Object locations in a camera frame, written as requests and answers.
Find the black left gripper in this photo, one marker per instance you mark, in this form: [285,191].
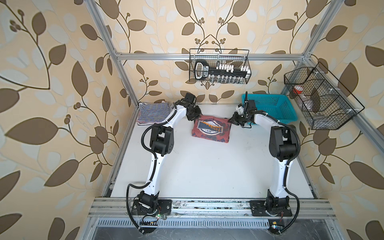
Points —
[198,113]

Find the teal plastic basket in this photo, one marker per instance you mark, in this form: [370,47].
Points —
[278,106]

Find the aluminium frame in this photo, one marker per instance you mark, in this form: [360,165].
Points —
[117,57]

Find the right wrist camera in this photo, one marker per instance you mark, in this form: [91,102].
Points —
[242,109]

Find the black wire basket wall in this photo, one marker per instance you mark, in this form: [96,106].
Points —
[234,57]
[334,103]

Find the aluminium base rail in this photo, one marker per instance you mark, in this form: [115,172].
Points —
[206,213]

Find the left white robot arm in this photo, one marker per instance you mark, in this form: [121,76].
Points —
[159,140]

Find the red capped clear bottle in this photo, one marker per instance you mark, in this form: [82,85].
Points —
[305,103]

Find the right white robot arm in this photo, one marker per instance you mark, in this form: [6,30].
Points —
[284,146]

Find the maroon garment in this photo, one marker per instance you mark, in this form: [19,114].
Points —
[212,128]

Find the black wire basket back wall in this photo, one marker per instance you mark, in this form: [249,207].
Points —
[234,57]

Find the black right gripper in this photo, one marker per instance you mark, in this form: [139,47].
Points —
[233,119]

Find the black socket tool set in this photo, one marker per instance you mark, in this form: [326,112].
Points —
[221,73]

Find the black wire basket right wall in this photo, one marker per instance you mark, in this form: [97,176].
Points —
[334,103]

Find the blue white striped tank top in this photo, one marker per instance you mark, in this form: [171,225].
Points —
[155,113]

